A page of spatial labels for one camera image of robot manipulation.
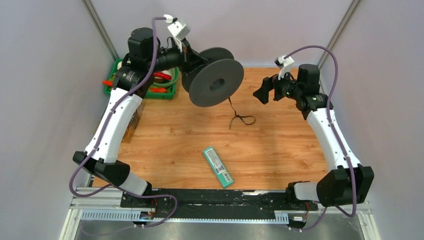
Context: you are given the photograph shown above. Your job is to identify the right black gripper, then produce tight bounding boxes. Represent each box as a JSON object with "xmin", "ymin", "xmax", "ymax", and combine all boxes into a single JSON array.
[{"xmin": 252, "ymin": 66, "xmax": 303, "ymax": 105}]

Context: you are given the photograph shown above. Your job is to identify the dark grey cable spool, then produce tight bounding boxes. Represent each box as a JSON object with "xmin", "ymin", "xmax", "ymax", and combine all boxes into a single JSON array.
[{"xmin": 181, "ymin": 47, "xmax": 244, "ymax": 108}]

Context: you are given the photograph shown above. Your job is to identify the black cable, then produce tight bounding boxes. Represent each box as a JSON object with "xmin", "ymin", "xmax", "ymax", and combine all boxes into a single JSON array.
[{"xmin": 227, "ymin": 96, "xmax": 257, "ymax": 131}]

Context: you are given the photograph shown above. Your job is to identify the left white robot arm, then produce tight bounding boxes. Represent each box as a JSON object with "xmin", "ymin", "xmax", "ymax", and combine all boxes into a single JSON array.
[{"xmin": 69, "ymin": 25, "xmax": 207, "ymax": 208}]

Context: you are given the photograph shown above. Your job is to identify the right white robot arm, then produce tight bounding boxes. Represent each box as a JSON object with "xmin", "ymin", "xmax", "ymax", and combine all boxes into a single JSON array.
[{"xmin": 253, "ymin": 64, "xmax": 375, "ymax": 210}]

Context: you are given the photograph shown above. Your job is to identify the green toy long beans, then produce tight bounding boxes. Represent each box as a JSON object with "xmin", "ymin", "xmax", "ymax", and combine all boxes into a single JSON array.
[{"xmin": 153, "ymin": 67, "xmax": 180, "ymax": 88}]

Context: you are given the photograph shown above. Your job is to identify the red toy chili pepper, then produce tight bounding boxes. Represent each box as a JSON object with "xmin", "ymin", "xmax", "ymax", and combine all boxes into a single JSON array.
[{"xmin": 153, "ymin": 72, "xmax": 172, "ymax": 81}]

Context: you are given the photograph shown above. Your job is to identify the green plastic tray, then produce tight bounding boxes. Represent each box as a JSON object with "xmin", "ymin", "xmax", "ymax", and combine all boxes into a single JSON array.
[{"xmin": 104, "ymin": 59, "xmax": 180, "ymax": 100}]

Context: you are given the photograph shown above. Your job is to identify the orange toy sausage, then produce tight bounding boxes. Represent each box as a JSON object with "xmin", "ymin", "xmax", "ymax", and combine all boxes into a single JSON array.
[{"xmin": 149, "ymin": 87, "xmax": 168, "ymax": 94}]

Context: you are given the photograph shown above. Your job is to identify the orange toy carrot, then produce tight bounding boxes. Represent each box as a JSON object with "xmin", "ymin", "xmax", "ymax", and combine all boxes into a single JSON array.
[{"xmin": 102, "ymin": 80, "xmax": 113, "ymax": 88}]

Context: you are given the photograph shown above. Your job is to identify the teal rectangular box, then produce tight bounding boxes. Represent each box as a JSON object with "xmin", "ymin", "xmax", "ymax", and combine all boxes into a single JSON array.
[{"xmin": 202, "ymin": 146, "xmax": 234, "ymax": 189}]

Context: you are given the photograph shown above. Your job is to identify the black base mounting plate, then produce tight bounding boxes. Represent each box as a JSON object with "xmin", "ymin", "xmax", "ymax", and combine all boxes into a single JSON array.
[{"xmin": 120, "ymin": 188, "xmax": 318, "ymax": 220}]

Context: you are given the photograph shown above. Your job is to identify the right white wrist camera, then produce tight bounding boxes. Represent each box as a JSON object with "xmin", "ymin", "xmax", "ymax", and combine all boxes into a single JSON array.
[{"xmin": 274, "ymin": 55, "xmax": 295, "ymax": 79}]

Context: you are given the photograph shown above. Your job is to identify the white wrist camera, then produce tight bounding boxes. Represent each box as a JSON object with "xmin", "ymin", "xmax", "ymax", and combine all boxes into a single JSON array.
[
  {"xmin": 163, "ymin": 14, "xmax": 191, "ymax": 53},
  {"xmin": 274, "ymin": 55, "xmax": 295, "ymax": 79}
]

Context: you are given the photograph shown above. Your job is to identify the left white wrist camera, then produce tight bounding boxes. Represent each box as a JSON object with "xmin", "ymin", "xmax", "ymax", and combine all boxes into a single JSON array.
[{"xmin": 163, "ymin": 14, "xmax": 191, "ymax": 53}]

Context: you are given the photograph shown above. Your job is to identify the clear box of wires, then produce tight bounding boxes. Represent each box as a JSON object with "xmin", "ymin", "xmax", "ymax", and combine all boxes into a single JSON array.
[{"xmin": 121, "ymin": 104, "xmax": 144, "ymax": 144}]

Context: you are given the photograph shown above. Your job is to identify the aluminium frame rail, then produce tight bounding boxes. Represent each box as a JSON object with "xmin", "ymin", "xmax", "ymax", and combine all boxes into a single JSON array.
[{"xmin": 58, "ymin": 186, "xmax": 382, "ymax": 240}]

